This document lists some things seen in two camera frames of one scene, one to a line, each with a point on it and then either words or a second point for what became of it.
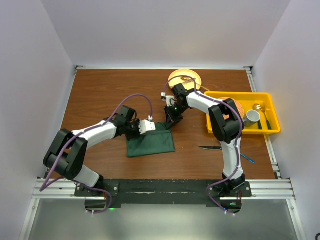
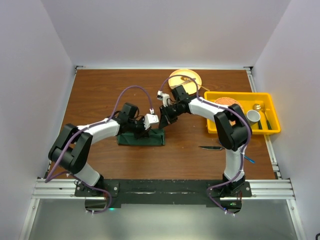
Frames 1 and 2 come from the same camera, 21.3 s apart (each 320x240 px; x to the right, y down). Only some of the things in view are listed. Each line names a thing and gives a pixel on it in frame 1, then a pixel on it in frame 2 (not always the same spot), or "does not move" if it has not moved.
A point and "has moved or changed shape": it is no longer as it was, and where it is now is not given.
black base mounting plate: (131, 192) does not move
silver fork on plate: (190, 80) does not move
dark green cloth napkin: (160, 140) has moved or changed shape
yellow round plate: (190, 79) does not move
